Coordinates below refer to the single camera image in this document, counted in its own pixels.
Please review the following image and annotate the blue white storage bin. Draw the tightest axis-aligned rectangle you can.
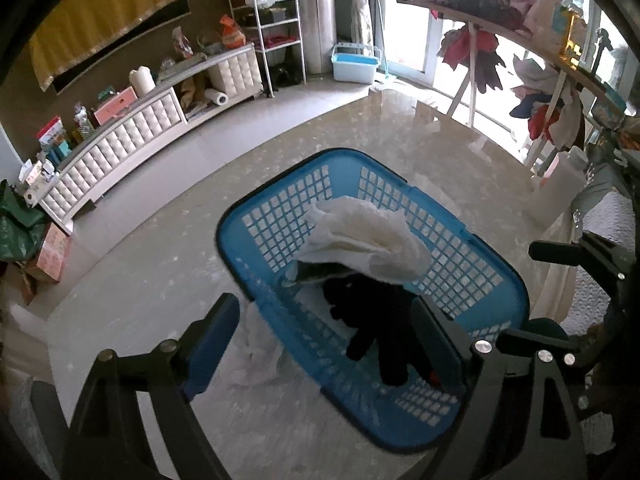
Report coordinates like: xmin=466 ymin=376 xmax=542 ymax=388
xmin=331 ymin=42 xmax=383 ymax=84

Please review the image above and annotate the white paper roll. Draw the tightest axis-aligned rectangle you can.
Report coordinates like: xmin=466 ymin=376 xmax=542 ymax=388
xmin=204 ymin=88 xmax=229 ymax=106

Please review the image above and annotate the orange bag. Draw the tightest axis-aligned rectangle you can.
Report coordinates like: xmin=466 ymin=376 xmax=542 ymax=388
xmin=220 ymin=14 xmax=246 ymax=50

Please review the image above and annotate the wall mounted television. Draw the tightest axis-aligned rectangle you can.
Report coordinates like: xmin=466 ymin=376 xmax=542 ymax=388
xmin=52 ymin=0 xmax=191 ymax=94

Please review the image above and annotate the white fluffy cloth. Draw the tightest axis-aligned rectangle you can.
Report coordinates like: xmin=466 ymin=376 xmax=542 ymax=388
xmin=294 ymin=196 xmax=432 ymax=284

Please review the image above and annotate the white tufted tv cabinet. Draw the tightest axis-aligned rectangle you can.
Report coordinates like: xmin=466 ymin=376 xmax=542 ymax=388
xmin=24 ymin=44 xmax=262 ymax=233

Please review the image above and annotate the patterned curtain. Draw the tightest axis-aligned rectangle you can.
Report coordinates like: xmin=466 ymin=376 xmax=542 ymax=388
xmin=299 ymin=0 xmax=375 ymax=75

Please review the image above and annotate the drying rack with clothes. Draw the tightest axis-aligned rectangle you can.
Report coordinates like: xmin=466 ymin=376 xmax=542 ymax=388
xmin=397 ymin=0 xmax=627 ymax=166

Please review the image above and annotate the white metal shelf rack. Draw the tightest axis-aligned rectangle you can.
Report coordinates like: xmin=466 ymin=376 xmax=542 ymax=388
xmin=228 ymin=0 xmax=307 ymax=98

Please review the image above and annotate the pink cardboard box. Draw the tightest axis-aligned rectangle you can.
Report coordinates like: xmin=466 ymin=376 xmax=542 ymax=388
xmin=26 ymin=223 xmax=70 ymax=284

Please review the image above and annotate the white quilted towel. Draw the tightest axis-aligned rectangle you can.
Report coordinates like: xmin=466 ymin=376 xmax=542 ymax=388
xmin=224 ymin=304 xmax=283 ymax=387

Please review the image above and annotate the red white box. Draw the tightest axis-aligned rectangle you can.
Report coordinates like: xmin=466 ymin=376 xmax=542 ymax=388
xmin=37 ymin=116 xmax=66 ymax=150

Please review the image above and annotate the white plastic jug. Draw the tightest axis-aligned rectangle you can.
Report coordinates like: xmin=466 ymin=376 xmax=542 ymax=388
xmin=129 ymin=65 xmax=155 ymax=98

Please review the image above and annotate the blue plastic laundry basket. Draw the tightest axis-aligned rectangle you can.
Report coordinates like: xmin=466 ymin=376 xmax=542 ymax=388
xmin=216 ymin=148 xmax=529 ymax=454

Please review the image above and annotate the black cloth with white strap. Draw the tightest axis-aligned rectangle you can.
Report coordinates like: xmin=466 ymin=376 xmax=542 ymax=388
xmin=282 ymin=261 xmax=355 ymax=287

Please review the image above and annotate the green plastic bag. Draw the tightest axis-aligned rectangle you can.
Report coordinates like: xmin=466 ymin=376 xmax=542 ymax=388
xmin=0 ymin=179 xmax=47 ymax=262

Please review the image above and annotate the pink drawer box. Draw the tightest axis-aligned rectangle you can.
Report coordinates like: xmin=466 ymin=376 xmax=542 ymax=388
xmin=93 ymin=86 xmax=138 ymax=126

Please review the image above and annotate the black plush toy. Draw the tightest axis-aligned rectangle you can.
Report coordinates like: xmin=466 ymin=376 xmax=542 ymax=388
xmin=321 ymin=274 xmax=417 ymax=387

